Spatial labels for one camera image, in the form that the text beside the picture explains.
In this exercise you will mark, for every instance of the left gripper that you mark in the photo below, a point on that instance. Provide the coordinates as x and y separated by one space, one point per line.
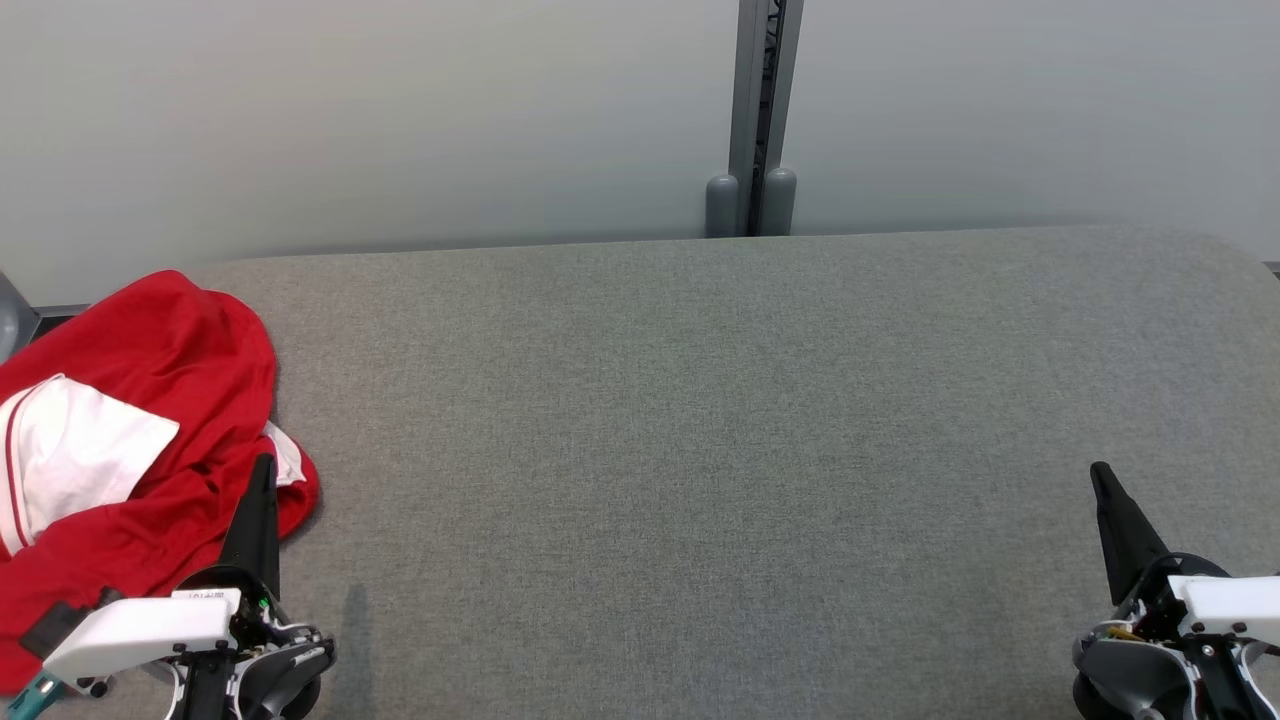
140 630

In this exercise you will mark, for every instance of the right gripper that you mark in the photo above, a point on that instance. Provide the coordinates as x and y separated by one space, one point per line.
1230 605

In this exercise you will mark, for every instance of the red shorts with white stripe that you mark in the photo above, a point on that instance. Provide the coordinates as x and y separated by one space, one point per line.
298 505

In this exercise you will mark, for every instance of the red white number jersey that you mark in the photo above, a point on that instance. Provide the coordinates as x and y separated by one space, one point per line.
150 330

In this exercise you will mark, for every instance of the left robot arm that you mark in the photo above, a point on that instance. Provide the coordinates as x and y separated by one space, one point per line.
285 680

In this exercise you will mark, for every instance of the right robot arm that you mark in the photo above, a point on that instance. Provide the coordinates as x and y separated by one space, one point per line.
1120 670

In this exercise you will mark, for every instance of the grey chair shell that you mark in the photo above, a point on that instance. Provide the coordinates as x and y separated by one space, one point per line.
12 320

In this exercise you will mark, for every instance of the grey upholstered table pad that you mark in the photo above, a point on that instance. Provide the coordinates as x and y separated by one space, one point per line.
700 450

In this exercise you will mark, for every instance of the grey cylindrical post foot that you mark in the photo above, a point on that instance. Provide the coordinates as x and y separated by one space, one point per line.
779 200
721 205

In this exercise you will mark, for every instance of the grey metal partition post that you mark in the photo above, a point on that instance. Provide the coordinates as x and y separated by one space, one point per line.
762 90

